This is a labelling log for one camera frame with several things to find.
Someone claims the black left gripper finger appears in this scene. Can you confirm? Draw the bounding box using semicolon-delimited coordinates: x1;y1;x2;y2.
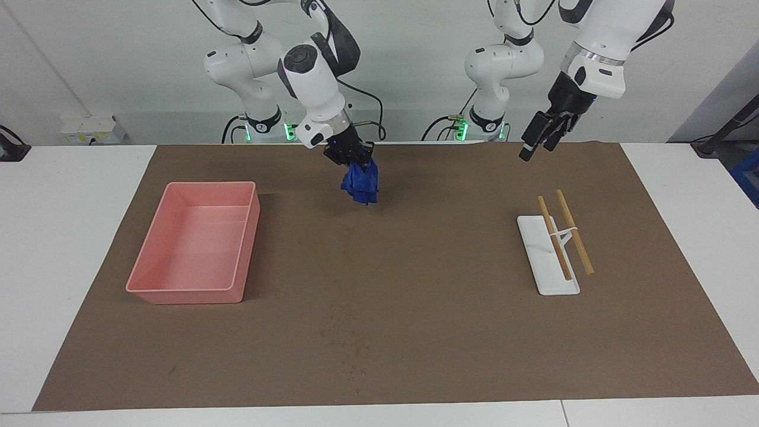
519;110;551;162
543;114;580;152

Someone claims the blue towel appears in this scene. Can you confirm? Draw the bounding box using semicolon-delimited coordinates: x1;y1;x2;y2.
340;158;380;206

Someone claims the white towel rack base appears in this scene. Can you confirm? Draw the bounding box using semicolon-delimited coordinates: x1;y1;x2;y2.
516;214;581;297

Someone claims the long wooden rack rod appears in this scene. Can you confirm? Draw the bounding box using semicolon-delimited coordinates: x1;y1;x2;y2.
555;189;595;276

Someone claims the short wooden rack rod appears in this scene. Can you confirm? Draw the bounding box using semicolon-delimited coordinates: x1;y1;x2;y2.
537;195;573;282

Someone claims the brown table mat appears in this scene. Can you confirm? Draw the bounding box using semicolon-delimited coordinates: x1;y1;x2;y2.
32;142;759;412

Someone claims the black stand leg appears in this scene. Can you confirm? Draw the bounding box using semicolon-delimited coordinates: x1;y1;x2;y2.
690;94;759;158

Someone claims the pink plastic bin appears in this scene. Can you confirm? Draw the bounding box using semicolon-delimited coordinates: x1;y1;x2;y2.
125;181;261;305

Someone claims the blue crate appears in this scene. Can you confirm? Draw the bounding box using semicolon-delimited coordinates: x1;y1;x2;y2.
730;148;759;209

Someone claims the white power strip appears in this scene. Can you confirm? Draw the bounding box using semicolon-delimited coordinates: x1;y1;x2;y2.
59;115;129;145

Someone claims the black clamp base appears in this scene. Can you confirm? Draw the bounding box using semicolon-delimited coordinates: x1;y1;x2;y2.
0;124;31;162

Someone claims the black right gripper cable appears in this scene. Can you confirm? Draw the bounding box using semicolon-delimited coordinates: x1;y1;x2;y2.
334;76;388;142

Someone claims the black base cable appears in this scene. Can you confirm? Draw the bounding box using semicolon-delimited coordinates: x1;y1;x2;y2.
221;114;246;145
421;114;470;142

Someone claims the white wire rack bracket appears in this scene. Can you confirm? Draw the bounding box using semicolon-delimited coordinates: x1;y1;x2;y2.
550;227;579;263

